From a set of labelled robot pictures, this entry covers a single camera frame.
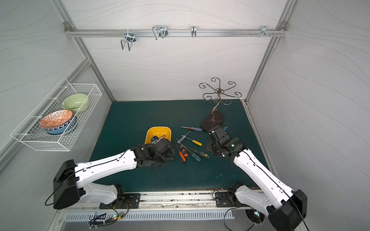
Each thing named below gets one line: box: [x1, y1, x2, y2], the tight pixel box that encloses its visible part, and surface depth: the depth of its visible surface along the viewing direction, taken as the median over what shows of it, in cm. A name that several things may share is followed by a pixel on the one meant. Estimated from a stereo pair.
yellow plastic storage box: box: [144, 126, 172, 145], surface depth 97 cm
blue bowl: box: [43, 114, 76, 135], surface depth 59 cm
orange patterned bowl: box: [39, 109, 74, 129], surface depth 64 cm
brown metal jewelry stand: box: [198, 77, 242, 131], surface depth 87 cm
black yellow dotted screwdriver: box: [184, 145, 210, 159], surface depth 90 cm
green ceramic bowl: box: [61, 93, 89, 114], surface depth 73 cm
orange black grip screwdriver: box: [175, 143, 189, 163], surface depth 90 cm
